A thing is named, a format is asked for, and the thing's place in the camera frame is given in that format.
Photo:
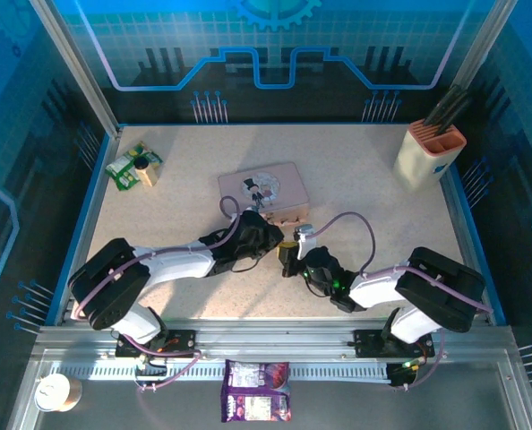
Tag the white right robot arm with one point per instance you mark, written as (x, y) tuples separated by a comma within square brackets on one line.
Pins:
[(382, 286)]

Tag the aluminium frame post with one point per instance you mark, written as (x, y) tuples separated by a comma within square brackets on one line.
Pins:
[(483, 40), (75, 67)]

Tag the small beige bottle black cap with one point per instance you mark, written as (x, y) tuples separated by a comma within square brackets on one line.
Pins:
[(146, 172)]

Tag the cream knife block orange top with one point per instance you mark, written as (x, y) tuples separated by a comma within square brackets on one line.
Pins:
[(420, 163)]

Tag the aluminium mounting rail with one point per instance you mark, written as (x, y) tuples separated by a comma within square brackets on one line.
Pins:
[(270, 336)]

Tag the purple snack bag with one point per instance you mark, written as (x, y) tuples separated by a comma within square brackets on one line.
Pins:
[(254, 394)]

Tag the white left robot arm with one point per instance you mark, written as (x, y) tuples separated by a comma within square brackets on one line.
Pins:
[(172, 264)]

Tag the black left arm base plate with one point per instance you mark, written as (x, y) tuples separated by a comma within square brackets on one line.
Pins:
[(181, 342)]

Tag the pink tin box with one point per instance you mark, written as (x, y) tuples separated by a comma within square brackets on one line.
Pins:
[(270, 186)]

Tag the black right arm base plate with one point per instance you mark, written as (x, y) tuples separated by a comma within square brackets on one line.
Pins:
[(371, 342)]

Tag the green snack packet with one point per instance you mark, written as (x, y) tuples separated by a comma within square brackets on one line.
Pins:
[(125, 172)]

